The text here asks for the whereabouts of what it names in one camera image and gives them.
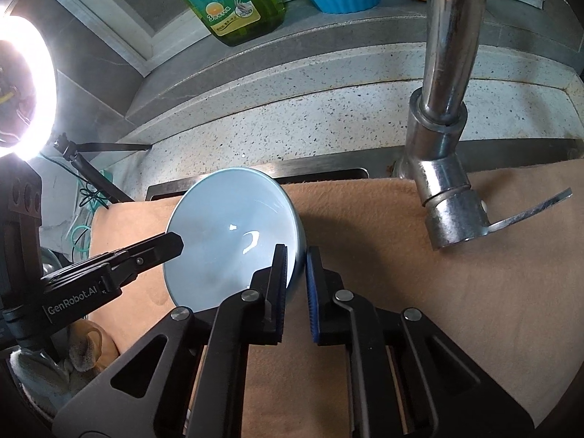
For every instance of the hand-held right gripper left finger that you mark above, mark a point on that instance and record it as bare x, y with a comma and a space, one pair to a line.
283, 283

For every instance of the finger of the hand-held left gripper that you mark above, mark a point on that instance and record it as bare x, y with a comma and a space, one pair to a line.
159, 246

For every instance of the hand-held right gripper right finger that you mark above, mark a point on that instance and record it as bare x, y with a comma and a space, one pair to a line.
314, 296

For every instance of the light blue bowl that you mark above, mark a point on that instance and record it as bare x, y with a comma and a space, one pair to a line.
219, 237

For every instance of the person's left hand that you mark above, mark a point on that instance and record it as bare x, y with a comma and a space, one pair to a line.
86, 342

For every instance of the black tripod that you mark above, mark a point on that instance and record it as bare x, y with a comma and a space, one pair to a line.
91, 171

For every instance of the brown cloth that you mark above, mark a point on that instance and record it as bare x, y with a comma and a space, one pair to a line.
456, 305

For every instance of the green dish soap bottle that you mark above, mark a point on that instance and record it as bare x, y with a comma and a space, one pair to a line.
237, 4

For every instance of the chrome faucet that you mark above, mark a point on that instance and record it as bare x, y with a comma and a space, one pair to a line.
447, 77

